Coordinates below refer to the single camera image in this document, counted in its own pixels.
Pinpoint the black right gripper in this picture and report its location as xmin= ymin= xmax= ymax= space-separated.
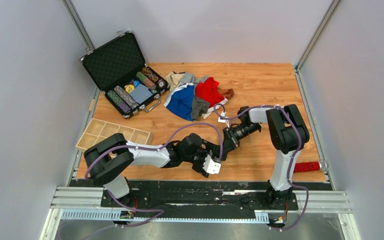
xmin=220 ymin=123 xmax=259 ymax=157

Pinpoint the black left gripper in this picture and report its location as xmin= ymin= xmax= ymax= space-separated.
xmin=182 ymin=139 xmax=217 ymax=177

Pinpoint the black pinstriped underwear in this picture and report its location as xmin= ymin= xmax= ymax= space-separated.
xmin=207 ymin=144 xmax=227 ymax=162

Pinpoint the red underwear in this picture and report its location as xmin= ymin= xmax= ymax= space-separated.
xmin=195 ymin=77 xmax=228 ymax=119

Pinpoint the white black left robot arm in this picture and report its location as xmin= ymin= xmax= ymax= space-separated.
xmin=83 ymin=133 xmax=221 ymax=207

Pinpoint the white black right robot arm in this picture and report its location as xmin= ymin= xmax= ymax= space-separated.
xmin=221 ymin=104 xmax=310 ymax=209

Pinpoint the grey-green underwear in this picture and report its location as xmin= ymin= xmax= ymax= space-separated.
xmin=190 ymin=96 xmax=210 ymax=121

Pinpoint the brown underwear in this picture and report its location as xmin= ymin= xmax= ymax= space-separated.
xmin=217 ymin=88 xmax=235 ymax=100

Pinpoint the blue underwear white waistband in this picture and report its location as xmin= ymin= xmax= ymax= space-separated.
xmin=164 ymin=83 xmax=194 ymax=121

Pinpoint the grey striped underwear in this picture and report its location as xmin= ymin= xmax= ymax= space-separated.
xmin=177 ymin=73 xmax=209 ymax=87

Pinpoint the beige underwear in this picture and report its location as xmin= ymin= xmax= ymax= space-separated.
xmin=164 ymin=71 xmax=185 ymax=92

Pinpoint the red glitter lint roller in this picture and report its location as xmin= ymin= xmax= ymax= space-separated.
xmin=293 ymin=159 xmax=329 ymax=173

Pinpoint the wooden compartment tray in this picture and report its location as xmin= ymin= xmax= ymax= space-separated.
xmin=76 ymin=118 xmax=154 ymax=158

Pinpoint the black aluminium poker chip case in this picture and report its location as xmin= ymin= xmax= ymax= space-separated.
xmin=80 ymin=31 xmax=171 ymax=119

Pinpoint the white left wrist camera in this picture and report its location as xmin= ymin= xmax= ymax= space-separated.
xmin=202 ymin=155 xmax=222 ymax=175

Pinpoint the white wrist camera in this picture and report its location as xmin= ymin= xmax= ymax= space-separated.
xmin=202 ymin=155 xmax=222 ymax=175
xmin=217 ymin=111 xmax=230 ymax=128

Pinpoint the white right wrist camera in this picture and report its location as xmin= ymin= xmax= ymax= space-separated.
xmin=217 ymin=111 xmax=230 ymax=128

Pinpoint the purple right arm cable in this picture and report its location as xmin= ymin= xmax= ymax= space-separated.
xmin=213 ymin=103 xmax=310 ymax=232

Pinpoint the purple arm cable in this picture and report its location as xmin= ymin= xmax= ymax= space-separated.
xmin=213 ymin=103 xmax=310 ymax=232
xmin=84 ymin=122 xmax=225 ymax=229

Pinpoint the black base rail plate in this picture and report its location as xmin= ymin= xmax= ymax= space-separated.
xmin=68 ymin=178 xmax=333 ymax=220

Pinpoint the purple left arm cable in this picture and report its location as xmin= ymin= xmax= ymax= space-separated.
xmin=84 ymin=122 xmax=225 ymax=229

